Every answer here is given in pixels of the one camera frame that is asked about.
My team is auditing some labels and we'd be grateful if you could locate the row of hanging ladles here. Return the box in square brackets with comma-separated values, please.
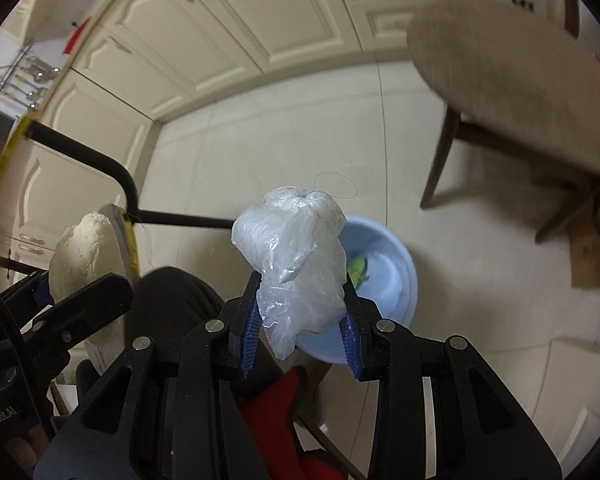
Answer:
[0, 42, 63, 111]

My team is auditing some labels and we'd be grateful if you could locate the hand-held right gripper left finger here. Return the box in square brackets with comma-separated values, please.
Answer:
[32, 270, 262, 480]

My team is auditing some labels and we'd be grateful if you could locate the red slipper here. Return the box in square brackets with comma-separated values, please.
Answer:
[240, 366, 353, 480]

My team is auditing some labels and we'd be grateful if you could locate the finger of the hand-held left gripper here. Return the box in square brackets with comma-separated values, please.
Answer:
[0, 267, 56, 311]
[32, 274, 133, 356]

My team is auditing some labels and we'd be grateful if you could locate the light blue plastic basin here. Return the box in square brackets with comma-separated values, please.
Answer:
[295, 216, 419, 365]

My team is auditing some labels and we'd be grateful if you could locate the wooden chair beige seat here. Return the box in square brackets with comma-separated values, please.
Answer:
[406, 0, 600, 246]

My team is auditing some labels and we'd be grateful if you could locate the person's black trouser leg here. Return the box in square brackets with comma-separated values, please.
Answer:
[125, 266, 331, 426]

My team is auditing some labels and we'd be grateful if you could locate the small green wrapper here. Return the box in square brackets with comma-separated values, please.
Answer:
[347, 256, 370, 288]

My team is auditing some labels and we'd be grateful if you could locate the clear plastic bag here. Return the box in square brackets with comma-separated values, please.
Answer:
[231, 186, 348, 361]

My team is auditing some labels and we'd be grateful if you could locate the black metal table leg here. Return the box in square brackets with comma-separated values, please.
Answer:
[26, 124, 237, 231]

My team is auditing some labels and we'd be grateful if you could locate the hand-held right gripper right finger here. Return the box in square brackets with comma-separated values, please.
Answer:
[339, 279, 563, 480]

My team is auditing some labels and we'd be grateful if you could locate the person's left hand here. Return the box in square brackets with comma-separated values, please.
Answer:
[10, 437, 41, 478]

